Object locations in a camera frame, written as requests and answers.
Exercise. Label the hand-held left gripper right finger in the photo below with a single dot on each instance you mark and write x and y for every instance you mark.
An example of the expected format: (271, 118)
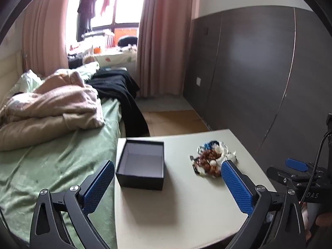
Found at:
(237, 186)

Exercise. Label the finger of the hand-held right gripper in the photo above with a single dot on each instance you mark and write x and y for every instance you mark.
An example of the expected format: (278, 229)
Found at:
(295, 164)

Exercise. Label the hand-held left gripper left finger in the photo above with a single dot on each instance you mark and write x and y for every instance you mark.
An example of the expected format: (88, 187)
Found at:
(99, 184)

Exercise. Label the pile of mixed jewelry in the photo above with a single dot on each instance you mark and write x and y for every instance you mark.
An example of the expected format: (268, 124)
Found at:
(208, 157)

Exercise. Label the black box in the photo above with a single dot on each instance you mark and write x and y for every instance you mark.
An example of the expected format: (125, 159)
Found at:
(141, 172)

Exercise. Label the bed with green sheet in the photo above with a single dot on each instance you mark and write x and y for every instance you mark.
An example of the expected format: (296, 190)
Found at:
(51, 171)

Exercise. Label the flat cardboard sheet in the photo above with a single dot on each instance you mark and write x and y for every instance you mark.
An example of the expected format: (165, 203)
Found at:
(176, 123)

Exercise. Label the pink fleece blanket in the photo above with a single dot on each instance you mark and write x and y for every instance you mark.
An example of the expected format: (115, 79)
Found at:
(54, 106)

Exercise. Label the black blanket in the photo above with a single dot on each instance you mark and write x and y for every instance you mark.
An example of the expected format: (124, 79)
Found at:
(116, 88)

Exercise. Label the light green quilt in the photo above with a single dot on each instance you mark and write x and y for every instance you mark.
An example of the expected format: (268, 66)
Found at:
(85, 71)

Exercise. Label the printed window seat cushion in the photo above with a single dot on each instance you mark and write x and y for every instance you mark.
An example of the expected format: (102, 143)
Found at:
(114, 56)

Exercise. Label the small orange container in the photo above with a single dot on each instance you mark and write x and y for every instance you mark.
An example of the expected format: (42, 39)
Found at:
(97, 49)

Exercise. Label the black bag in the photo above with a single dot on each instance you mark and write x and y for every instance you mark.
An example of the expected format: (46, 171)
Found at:
(127, 40)

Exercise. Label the pink curtain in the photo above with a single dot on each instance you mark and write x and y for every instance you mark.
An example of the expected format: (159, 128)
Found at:
(46, 31)
(163, 44)

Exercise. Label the dark hanging clothes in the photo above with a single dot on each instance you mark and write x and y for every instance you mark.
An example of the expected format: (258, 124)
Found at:
(86, 13)

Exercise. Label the window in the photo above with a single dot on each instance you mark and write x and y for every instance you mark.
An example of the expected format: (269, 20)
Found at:
(124, 5)

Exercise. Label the white wall outlet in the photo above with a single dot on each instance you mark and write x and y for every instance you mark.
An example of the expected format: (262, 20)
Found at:
(198, 81)

